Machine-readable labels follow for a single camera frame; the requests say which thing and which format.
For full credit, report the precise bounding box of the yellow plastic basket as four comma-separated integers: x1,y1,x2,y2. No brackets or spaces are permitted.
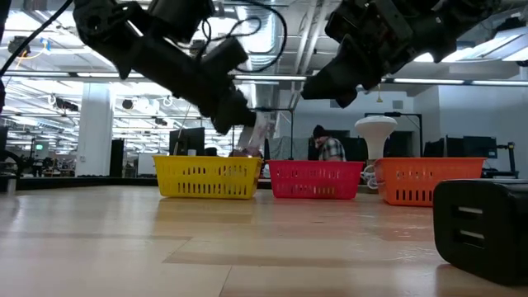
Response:
152,154,264,200

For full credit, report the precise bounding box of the silver ventilation duct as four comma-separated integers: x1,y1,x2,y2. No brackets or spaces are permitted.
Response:
237,0,285,137

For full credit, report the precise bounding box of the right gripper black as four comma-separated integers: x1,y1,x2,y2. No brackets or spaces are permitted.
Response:
300,0,418,109

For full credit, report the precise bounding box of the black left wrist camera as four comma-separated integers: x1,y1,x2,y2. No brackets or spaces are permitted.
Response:
200,37,250,79

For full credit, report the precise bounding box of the white coiled cable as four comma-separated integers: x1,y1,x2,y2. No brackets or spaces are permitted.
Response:
361,164,380,190

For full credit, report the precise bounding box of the brown band silver watch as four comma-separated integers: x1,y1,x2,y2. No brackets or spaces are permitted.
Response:
230,119,276,160

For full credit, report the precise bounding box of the black dual USB charger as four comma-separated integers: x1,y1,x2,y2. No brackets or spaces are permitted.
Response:
432,178,528,287

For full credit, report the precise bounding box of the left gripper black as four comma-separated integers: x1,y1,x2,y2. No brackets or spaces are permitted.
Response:
156,49,257,135

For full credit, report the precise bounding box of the white mushroom-shaped lamp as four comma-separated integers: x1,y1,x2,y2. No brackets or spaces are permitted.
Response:
355,115,398,160

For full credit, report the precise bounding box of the black ceiling device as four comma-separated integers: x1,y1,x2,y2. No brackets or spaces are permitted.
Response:
7,35,32,57

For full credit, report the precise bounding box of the black computer monitor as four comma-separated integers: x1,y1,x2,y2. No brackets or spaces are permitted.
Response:
168,126,206,157
464,136,498,160

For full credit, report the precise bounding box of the orange plastic basket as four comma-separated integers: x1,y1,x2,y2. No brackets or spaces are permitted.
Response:
374,156,488,207

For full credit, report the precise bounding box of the white round column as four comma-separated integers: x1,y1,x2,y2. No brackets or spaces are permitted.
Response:
75,84,114,177

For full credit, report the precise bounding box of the black cable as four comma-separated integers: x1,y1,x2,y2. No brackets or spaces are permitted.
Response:
201,0,289,74
0,0,74,78

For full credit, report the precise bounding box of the red plastic basket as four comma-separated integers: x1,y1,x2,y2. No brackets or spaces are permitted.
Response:
266,160,365,200

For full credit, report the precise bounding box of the person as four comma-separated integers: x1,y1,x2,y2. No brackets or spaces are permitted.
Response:
312,125,347,162

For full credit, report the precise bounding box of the black tall cabinet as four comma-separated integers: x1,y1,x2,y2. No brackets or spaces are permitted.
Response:
110,139,125,167

